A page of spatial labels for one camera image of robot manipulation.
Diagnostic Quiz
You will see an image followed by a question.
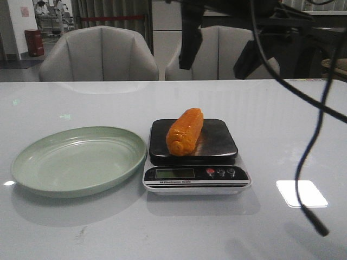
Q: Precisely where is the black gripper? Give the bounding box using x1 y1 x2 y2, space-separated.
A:
178 1 314 80

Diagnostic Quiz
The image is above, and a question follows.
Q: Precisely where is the left grey upholstered chair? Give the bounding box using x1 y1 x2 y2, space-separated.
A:
38 25 159 81

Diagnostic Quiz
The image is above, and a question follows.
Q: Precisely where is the beige cushion at right edge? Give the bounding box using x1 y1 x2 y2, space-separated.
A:
322 58 346 82

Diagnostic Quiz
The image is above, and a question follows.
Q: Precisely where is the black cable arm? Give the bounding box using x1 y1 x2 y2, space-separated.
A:
249 0 347 237

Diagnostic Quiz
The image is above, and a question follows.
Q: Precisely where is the dark side table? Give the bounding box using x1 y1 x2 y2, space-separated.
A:
293 27 344 79

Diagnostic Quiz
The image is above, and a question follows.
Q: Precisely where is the black silver electronic scale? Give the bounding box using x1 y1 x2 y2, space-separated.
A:
143 119 252 195

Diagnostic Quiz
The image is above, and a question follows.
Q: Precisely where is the orange corn cob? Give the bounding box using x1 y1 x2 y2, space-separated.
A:
165 108 204 157

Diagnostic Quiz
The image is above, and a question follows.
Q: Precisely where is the white drawer cabinet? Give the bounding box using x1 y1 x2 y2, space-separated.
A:
151 1 182 81

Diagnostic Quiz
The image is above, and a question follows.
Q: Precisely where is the pale green oval plate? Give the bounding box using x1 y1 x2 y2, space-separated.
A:
11 126 147 198

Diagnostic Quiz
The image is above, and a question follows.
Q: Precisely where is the grey upholstered chair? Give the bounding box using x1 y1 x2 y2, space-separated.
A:
165 25 281 81
38 25 159 81

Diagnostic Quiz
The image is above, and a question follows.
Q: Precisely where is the right grey upholstered chair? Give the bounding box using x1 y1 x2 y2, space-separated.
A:
165 25 281 81

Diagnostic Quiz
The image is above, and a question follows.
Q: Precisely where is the pink wall notice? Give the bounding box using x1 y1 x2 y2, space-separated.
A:
20 6 30 17

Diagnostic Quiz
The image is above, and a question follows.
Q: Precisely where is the red trash bin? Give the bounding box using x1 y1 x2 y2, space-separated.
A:
24 29 44 57

